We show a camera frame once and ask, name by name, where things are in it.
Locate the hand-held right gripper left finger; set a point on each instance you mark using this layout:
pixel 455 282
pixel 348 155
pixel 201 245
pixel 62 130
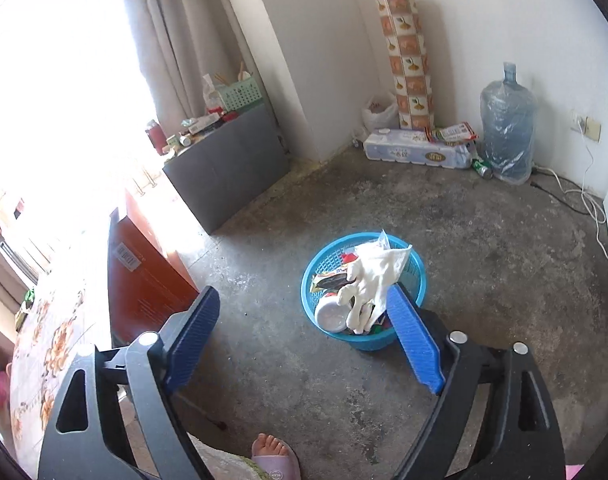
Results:
pixel 194 335

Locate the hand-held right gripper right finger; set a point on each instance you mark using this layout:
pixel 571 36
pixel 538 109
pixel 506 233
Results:
pixel 413 340

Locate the white rubber glove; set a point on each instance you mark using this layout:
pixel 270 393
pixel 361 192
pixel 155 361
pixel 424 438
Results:
pixel 378 275

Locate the blue plastic mesh basket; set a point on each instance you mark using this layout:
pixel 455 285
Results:
pixel 316 265

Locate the reddish brown box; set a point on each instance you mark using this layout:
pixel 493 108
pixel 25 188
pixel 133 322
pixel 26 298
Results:
pixel 144 280

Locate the black yellow snack packet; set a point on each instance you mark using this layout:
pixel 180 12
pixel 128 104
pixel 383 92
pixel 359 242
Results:
pixel 331 281

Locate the person's foot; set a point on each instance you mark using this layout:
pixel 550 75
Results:
pixel 269 447

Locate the pink slipper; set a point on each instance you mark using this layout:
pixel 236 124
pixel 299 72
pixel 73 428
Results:
pixel 281 472

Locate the grey cabinet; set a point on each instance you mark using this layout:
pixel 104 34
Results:
pixel 229 170

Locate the green drink can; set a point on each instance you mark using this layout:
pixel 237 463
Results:
pixel 482 168

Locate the toilet paper pack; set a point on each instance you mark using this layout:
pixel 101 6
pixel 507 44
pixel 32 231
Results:
pixel 408 150

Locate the red bottle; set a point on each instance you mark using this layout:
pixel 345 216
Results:
pixel 158 137

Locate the clutter of tubes and boxes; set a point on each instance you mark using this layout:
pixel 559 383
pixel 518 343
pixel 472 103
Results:
pixel 199 127

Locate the red white snack packet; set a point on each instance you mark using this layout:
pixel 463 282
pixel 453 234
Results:
pixel 451 133

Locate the white plastic bag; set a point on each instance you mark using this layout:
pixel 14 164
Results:
pixel 378 115

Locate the blue water jug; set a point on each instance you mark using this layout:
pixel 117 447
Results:
pixel 508 125

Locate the green plastic basket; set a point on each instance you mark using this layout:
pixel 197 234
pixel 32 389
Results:
pixel 239 94

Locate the patterned roll of flooring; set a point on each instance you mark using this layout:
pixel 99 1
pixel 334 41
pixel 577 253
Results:
pixel 408 60

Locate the beige curtain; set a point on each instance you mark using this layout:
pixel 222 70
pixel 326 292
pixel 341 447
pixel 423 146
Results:
pixel 184 35

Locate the wall power outlet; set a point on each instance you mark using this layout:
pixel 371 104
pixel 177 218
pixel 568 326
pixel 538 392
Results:
pixel 591 130

